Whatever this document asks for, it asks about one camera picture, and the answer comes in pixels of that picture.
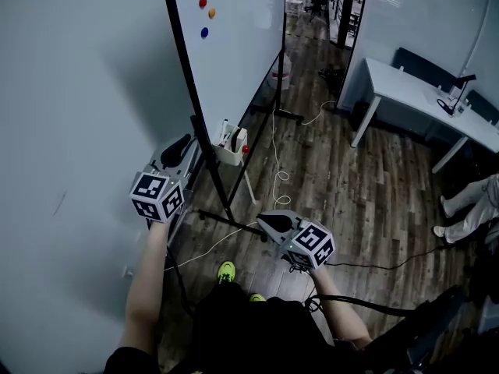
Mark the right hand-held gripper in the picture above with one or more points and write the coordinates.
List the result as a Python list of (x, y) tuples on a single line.
[(312, 245)]

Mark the white wall plug socket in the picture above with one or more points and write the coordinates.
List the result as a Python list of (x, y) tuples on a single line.
[(128, 272)]

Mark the person's right green shoe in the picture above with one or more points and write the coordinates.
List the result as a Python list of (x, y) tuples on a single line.
[(257, 297)]

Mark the person's left green shoe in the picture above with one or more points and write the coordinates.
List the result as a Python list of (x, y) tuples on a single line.
[(226, 272)]

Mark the person's right forearm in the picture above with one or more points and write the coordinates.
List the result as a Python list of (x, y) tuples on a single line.
[(339, 310)]

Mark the orange round magnet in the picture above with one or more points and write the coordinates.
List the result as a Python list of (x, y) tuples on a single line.
[(211, 12)]

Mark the person's left forearm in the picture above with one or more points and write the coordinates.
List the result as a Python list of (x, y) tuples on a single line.
[(144, 298)]

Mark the white marker pen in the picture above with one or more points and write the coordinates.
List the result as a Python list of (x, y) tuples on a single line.
[(223, 131)]

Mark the white slanted support leg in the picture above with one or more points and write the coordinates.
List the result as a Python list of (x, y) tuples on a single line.
[(249, 185)]

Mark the blue round magnet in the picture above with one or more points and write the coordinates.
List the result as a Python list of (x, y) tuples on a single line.
[(204, 32)]

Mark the black desk lamp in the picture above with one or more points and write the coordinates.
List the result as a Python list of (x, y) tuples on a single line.
[(462, 90)]

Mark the dark desk partition panel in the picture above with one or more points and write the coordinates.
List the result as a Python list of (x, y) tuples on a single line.
[(483, 107), (421, 68)]

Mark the white office desk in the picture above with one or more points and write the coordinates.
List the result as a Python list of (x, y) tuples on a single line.
[(401, 88)]

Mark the black object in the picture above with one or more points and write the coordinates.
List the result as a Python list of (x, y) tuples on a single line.
[(235, 138)]

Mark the white marker caddy box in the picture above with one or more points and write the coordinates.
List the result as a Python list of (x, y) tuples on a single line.
[(228, 156)]

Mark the black-framed rolling whiteboard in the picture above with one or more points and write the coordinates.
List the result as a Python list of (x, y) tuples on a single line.
[(241, 33)]

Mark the person's black clothing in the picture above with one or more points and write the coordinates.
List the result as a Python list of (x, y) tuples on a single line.
[(249, 333)]

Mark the person's green shoe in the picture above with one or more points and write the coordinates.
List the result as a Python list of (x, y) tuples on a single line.
[(226, 272), (257, 297)]

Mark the white bucket with red label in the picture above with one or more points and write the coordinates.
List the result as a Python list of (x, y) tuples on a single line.
[(285, 72)]

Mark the grey office chair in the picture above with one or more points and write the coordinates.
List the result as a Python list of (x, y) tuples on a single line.
[(492, 237)]

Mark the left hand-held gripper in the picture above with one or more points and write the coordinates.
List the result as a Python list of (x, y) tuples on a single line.
[(156, 197)]

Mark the black pillar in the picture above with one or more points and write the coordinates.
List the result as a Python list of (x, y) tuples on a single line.
[(345, 18)]

